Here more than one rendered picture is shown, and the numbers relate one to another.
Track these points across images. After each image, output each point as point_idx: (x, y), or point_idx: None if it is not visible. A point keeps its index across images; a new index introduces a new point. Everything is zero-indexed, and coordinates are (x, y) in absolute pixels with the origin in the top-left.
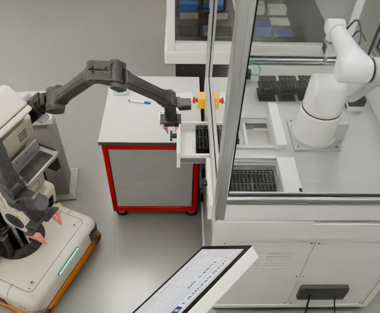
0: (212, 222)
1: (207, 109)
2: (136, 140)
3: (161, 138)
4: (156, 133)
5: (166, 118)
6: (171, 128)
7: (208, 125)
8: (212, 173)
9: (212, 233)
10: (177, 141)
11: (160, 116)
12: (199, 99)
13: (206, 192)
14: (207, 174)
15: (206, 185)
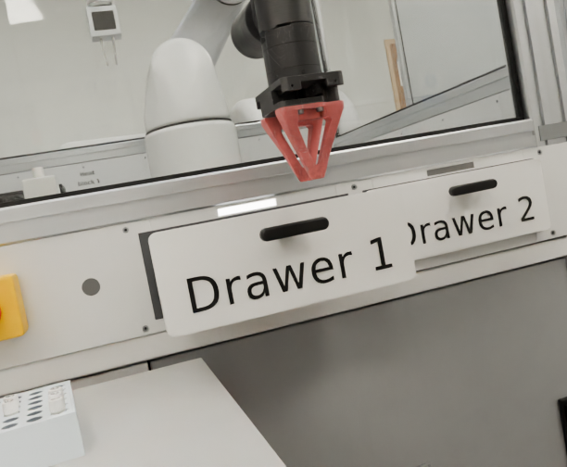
0: (554, 218)
1: (135, 208)
2: (268, 462)
3: (211, 412)
4: (170, 436)
5: (317, 61)
6: (110, 422)
7: (249, 167)
8: (453, 132)
9: (538, 331)
10: (339, 197)
11: (298, 75)
12: (10, 275)
13: (468, 240)
14: (433, 186)
15: (454, 222)
